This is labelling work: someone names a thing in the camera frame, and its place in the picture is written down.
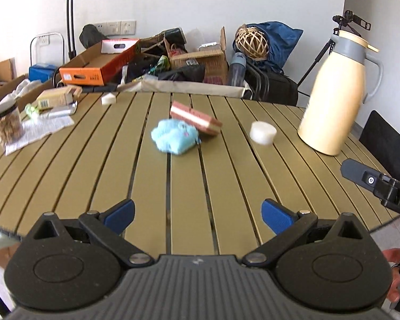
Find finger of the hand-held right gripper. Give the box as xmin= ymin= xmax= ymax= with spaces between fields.
xmin=341 ymin=159 xmax=392 ymax=194

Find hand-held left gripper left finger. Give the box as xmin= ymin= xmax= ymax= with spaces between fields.
xmin=31 ymin=199 xmax=154 ymax=268

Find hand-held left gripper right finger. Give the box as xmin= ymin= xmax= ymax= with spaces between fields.
xmin=243 ymin=199 xmax=369 ymax=268

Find blue fluffy cloth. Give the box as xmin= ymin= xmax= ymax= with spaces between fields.
xmin=151 ymin=119 xmax=201 ymax=155

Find person's right hand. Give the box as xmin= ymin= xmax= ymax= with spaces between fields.
xmin=383 ymin=247 xmax=400 ymax=303

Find black folding chair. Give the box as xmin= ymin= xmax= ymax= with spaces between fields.
xmin=358 ymin=110 xmax=400 ymax=187

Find olive folding table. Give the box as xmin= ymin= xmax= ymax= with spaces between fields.
xmin=0 ymin=90 xmax=400 ymax=257

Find yellow thermos jug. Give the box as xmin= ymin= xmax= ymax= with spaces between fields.
xmin=297 ymin=30 xmax=384 ymax=156

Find black suitcase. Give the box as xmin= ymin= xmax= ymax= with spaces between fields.
xmin=245 ymin=63 xmax=299 ymax=105

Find silver foil blister pack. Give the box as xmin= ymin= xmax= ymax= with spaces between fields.
xmin=48 ymin=102 xmax=78 ymax=118

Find pink layered sponge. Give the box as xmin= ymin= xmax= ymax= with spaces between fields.
xmin=170 ymin=100 xmax=223 ymax=138

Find yellow carton box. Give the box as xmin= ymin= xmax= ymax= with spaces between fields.
xmin=37 ymin=87 xmax=77 ymax=110

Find green small packet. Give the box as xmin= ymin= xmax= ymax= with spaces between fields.
xmin=24 ymin=103 xmax=41 ymax=119

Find clear jar with black lid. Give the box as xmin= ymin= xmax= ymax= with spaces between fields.
xmin=0 ymin=102 xmax=25 ymax=147

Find orange cardboard box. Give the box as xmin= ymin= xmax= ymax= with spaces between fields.
xmin=59 ymin=39 xmax=141 ymax=86

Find dark blue fabric bag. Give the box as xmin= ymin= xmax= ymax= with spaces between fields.
xmin=233 ymin=22 xmax=304 ymax=74

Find black tripod with phone holder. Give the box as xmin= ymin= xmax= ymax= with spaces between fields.
xmin=297 ymin=10 xmax=371 ymax=89

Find blue water bottle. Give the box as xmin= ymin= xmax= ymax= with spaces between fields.
xmin=227 ymin=52 xmax=247 ymax=87

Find wicker ball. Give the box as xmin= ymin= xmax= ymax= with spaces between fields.
xmin=235 ymin=24 xmax=270 ymax=60

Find white and red box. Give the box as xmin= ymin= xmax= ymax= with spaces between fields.
xmin=102 ymin=39 xmax=141 ymax=54

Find brown open cardboard box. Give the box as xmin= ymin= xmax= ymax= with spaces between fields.
xmin=165 ymin=27 xmax=229 ymax=84

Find black soft bag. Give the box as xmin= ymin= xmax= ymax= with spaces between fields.
xmin=79 ymin=24 xmax=109 ymax=49

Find silver metal cart frame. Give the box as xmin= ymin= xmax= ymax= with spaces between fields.
xmin=30 ymin=32 xmax=65 ymax=69

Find wall outlet row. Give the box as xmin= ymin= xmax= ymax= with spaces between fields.
xmin=93 ymin=20 xmax=137 ymax=37

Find black wagon pull handle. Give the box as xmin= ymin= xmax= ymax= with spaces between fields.
xmin=60 ymin=0 xmax=81 ymax=64

